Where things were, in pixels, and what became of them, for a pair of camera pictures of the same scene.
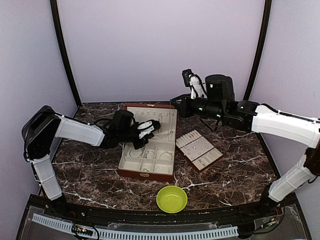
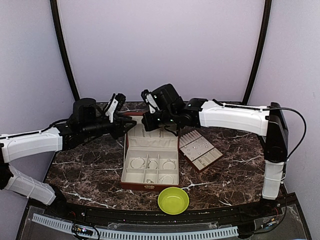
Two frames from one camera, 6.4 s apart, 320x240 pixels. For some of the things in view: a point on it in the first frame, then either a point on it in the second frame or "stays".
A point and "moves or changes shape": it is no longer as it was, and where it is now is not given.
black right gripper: x=184 y=110 to x=149 y=125
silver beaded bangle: x=166 y=152 to x=169 y=160
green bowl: x=171 y=199 stays
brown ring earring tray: x=198 y=151 stays
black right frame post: x=267 y=19 stays
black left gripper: x=137 y=146 to x=118 y=131
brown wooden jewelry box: x=155 y=161 moves or changes shape
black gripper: x=198 y=89 to x=148 y=98
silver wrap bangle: x=162 y=166 to x=162 y=178
